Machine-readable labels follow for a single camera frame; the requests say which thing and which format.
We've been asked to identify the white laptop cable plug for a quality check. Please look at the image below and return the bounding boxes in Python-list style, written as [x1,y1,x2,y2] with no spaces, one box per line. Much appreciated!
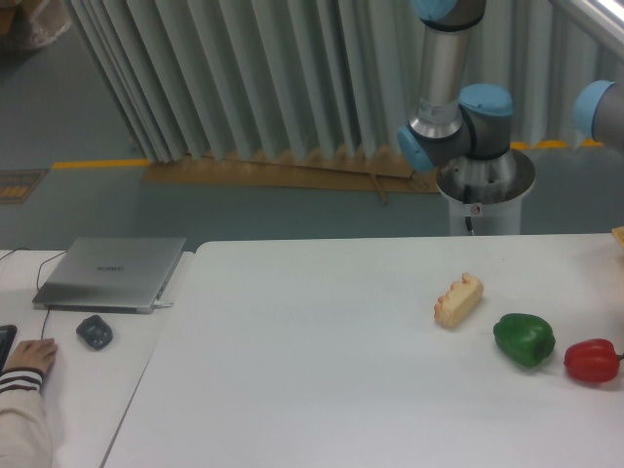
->
[153,300,174,309]

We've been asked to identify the striped cream sleeve forearm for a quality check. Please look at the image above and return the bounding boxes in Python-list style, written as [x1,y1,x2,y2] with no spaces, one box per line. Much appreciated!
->
[1,368,53,467]

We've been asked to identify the person's hand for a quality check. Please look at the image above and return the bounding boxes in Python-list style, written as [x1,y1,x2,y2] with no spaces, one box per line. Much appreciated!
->
[3,338,58,375]

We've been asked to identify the beige toy cake slice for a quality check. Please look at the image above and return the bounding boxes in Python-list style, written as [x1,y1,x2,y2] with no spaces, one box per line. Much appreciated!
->
[434,272,484,329]

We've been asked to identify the brown cardboard sheet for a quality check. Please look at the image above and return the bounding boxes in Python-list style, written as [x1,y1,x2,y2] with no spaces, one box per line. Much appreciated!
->
[142,145,438,204]

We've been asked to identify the silver closed laptop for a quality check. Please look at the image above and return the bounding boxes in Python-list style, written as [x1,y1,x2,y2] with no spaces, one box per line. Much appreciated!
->
[32,237,185,313]

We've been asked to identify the black keyboard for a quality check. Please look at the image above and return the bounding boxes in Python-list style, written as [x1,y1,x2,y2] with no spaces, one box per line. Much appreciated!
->
[0,325,18,371]

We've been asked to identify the pale green folding curtain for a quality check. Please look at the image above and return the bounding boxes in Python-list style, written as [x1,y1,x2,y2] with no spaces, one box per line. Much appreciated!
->
[65,1,623,163]

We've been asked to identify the green bell pepper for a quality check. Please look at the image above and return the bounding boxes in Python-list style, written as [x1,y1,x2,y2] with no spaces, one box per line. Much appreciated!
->
[492,313,556,369]

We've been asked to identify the red bell pepper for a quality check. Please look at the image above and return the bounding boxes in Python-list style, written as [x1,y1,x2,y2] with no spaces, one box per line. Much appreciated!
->
[564,338,623,384]

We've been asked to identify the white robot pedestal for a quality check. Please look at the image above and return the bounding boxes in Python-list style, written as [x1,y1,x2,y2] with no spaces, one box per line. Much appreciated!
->
[438,185,533,236]

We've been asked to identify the black laptop cable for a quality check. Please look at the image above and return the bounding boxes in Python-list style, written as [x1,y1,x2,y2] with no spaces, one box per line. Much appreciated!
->
[0,247,35,274]

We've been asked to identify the wooden basket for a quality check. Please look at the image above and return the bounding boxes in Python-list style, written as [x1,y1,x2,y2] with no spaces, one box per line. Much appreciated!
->
[611,225,624,248]

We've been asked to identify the dark grey small tray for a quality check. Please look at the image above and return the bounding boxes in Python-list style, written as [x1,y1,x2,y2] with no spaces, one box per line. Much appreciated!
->
[76,315,113,351]

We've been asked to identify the black mouse cable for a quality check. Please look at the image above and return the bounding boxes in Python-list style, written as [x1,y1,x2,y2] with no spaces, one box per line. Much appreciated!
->
[37,252,67,341]

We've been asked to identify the cardboard boxes in corner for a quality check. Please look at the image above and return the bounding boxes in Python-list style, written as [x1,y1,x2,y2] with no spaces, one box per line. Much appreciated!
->
[1,0,72,52]

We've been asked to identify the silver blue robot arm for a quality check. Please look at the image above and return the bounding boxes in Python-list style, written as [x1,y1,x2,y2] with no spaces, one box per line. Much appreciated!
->
[397,1,623,229]

